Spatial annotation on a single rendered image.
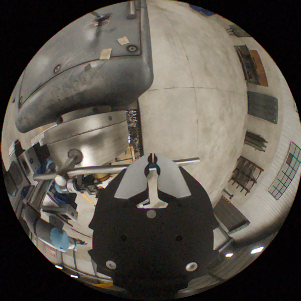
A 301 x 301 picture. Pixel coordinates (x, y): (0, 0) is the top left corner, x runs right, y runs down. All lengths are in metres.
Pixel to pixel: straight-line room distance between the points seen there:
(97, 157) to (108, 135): 0.06
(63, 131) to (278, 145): 6.86
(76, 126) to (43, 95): 0.12
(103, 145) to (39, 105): 0.20
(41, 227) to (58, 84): 0.46
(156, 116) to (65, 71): 1.43
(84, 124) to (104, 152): 0.08
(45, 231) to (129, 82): 0.54
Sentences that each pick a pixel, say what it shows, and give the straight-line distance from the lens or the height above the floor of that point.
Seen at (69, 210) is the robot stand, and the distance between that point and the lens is 0.86.
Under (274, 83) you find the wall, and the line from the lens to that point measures 6.55.
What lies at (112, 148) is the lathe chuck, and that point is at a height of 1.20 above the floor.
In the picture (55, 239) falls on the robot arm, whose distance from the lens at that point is 0.46.
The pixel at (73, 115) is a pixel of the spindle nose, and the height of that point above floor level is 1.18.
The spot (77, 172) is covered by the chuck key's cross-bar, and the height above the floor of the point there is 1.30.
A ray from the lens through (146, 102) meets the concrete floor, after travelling 1.48.
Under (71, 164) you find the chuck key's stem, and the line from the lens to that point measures 0.19.
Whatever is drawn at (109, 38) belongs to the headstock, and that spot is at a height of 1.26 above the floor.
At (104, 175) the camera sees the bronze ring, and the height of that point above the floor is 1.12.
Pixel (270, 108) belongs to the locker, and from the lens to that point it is 5.77.
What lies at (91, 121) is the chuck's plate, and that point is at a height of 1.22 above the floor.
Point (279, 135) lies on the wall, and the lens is 6.56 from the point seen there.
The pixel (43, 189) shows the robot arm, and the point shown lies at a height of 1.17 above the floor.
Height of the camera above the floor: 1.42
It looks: 59 degrees down
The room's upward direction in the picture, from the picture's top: 141 degrees clockwise
